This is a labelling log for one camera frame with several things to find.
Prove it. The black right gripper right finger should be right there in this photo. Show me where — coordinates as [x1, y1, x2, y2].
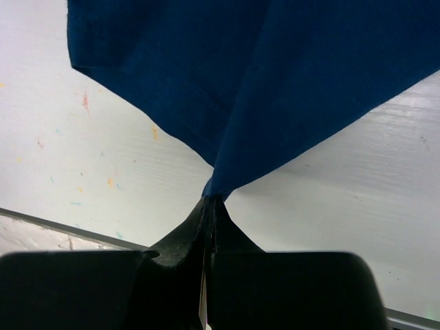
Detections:
[206, 198, 389, 329]

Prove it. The blue printed t shirt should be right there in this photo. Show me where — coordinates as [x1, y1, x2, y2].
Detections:
[67, 1, 439, 197]

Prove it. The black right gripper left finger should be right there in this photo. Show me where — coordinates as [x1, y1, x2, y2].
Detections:
[1, 199, 206, 329]

